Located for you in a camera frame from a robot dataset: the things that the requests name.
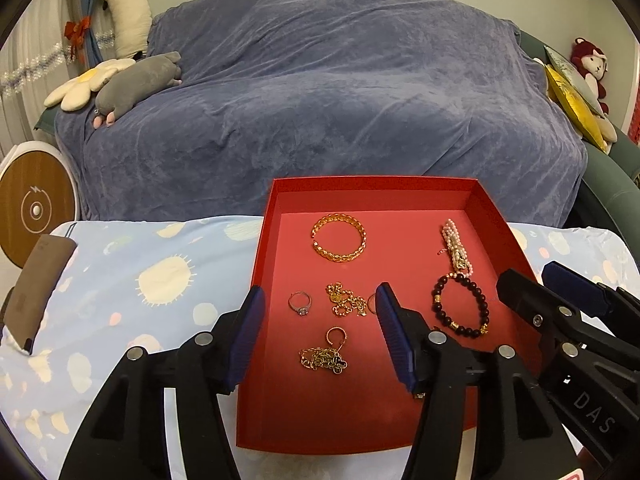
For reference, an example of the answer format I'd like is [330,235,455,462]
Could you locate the black bead bracelet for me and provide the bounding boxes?
[430,271,490,339]

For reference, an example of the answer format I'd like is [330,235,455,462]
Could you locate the gold hoop earring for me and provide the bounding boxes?
[326,326,348,352]

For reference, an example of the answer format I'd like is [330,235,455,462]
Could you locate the gold chain necklace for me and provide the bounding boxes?
[324,282,369,319]

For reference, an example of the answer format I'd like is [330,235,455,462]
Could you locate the gold chain with pendant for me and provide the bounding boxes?
[298,346,350,376]

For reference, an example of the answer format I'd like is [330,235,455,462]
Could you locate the silver diamond ring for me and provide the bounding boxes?
[287,290,314,318]

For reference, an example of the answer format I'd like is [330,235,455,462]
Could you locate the gold ring earring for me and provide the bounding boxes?
[367,294,376,315]

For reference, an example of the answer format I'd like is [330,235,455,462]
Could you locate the green sofa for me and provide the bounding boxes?
[491,28,639,259]

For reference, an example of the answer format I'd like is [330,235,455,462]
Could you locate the blue planet print cloth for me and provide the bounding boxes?
[1,217,639,479]

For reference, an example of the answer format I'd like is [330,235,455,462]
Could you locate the brown phone case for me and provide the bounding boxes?
[1,234,77,356]

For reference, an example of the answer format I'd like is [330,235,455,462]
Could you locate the red cardboard tray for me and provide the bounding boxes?
[236,177,541,455]

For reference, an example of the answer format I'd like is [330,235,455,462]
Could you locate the beige plush cushion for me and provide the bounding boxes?
[594,115,618,155]

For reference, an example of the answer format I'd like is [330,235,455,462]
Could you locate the gold pillow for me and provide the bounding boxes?
[544,64,610,154]

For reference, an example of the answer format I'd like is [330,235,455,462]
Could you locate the grey silver pillow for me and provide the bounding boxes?
[544,46,606,117]

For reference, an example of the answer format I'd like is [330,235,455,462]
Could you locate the red monkey plush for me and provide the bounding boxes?
[570,37,610,114]

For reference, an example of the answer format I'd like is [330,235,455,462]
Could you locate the round wooden white appliance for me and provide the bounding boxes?
[0,141,80,268]

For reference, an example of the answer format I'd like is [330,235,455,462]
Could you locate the white flower cushion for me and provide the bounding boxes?
[43,58,136,112]

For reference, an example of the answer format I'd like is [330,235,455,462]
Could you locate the purple blanket covered sofa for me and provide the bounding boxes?
[55,0,588,226]

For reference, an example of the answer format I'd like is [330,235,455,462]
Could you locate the grey mouse plush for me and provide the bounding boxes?
[92,51,181,129]

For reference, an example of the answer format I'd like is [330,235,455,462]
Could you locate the white sheer curtain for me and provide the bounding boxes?
[1,0,115,155]

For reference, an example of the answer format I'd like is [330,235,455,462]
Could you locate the red bow tieback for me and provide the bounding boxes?
[64,15,91,63]

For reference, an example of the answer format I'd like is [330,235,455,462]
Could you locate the white alpaca plush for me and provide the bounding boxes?
[102,0,152,60]

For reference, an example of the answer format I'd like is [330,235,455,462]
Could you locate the pink pearl bracelet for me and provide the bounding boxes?
[437,218,475,279]

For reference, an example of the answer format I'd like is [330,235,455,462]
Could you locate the gold chain bangle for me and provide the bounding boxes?
[310,212,368,263]

